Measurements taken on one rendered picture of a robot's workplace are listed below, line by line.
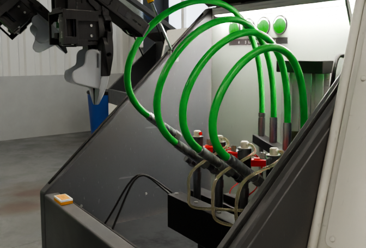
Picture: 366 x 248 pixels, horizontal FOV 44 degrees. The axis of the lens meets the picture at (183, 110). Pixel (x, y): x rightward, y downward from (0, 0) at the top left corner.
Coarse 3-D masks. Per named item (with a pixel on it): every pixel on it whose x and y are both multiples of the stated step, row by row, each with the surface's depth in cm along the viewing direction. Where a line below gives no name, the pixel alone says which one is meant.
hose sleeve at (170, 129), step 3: (150, 114) 96; (153, 114) 97; (150, 117) 96; (153, 117) 96; (150, 120) 96; (153, 120) 96; (153, 123) 97; (165, 123) 98; (168, 126) 99; (168, 129) 99; (171, 129) 99; (174, 129) 100; (171, 132) 99; (174, 132) 100; (174, 135) 100
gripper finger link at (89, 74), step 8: (88, 56) 73; (96, 56) 74; (88, 64) 73; (96, 64) 74; (72, 72) 72; (80, 72) 72; (88, 72) 73; (96, 72) 74; (80, 80) 73; (88, 80) 73; (96, 80) 74; (104, 80) 74; (96, 88) 74; (104, 88) 75; (96, 96) 76; (96, 104) 76
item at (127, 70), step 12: (192, 0) 99; (204, 0) 101; (216, 0) 103; (168, 12) 96; (156, 24) 95; (144, 36) 94; (252, 36) 110; (132, 48) 93; (252, 48) 111; (132, 60) 93; (132, 96) 93; (264, 96) 114; (144, 108) 96; (264, 108) 114
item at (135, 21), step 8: (96, 0) 73; (104, 0) 74; (112, 0) 75; (112, 8) 75; (120, 8) 76; (128, 8) 76; (112, 16) 77; (120, 16) 76; (128, 16) 76; (136, 16) 77; (120, 24) 78; (128, 24) 77; (136, 24) 78; (144, 24) 78; (128, 32) 79; (136, 32) 78; (144, 32) 79
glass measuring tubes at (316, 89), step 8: (288, 64) 112; (304, 64) 108; (312, 64) 106; (320, 64) 104; (328, 64) 105; (288, 72) 114; (304, 72) 108; (312, 72) 106; (320, 72) 104; (328, 72) 105; (296, 80) 111; (304, 80) 109; (312, 80) 110; (320, 80) 105; (328, 80) 106; (296, 88) 111; (312, 88) 110; (320, 88) 106; (328, 88) 106; (296, 96) 112; (312, 96) 110; (320, 96) 106; (296, 104) 112; (312, 104) 110; (296, 112) 112; (312, 112) 110; (296, 120) 112; (296, 128) 113; (280, 136) 117
